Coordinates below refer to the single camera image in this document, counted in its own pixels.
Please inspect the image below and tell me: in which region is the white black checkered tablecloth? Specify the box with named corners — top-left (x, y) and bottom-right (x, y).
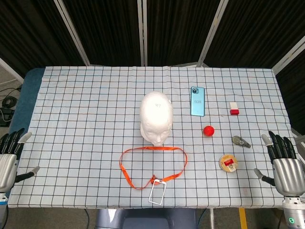
top-left (8, 66), bottom-right (300, 210)

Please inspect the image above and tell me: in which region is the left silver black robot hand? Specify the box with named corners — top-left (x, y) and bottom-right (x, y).
top-left (0, 128), bottom-right (41, 193)

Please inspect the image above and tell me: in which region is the red textured ball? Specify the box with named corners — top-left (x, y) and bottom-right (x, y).
top-left (203, 125), bottom-right (216, 137)

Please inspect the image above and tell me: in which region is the black power adapter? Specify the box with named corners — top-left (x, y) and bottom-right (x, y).
top-left (0, 107), bottom-right (14, 127)

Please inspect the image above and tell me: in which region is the blue padded table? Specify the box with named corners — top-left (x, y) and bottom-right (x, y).
top-left (9, 67), bottom-right (46, 134)

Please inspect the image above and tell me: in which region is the white foam mannequin head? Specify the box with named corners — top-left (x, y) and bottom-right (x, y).
top-left (139, 91), bottom-right (173, 146)

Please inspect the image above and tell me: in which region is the red and white eraser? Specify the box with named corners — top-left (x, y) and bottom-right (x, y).
top-left (229, 102), bottom-right (240, 116)

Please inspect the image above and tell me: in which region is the black folding screen white frame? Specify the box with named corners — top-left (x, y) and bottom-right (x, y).
top-left (0, 0), bottom-right (305, 136)

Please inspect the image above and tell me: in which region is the light blue smartphone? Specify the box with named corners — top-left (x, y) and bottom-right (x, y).
top-left (190, 86), bottom-right (205, 117)

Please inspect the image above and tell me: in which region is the round tin with red label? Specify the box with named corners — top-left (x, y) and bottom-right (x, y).
top-left (219, 154), bottom-right (239, 173)

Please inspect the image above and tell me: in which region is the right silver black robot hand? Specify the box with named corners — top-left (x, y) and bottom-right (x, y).
top-left (253, 130), bottom-right (305, 198)

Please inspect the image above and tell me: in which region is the grey robot torso base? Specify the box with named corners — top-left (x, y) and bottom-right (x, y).
top-left (95, 208), bottom-right (198, 229)

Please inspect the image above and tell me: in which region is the orange lanyard with clear badge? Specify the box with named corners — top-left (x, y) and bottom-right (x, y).
top-left (119, 146), bottom-right (188, 205)

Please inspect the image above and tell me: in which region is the black coiled floor cable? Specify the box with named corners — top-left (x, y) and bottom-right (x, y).
top-left (1, 88), bottom-right (22, 108)

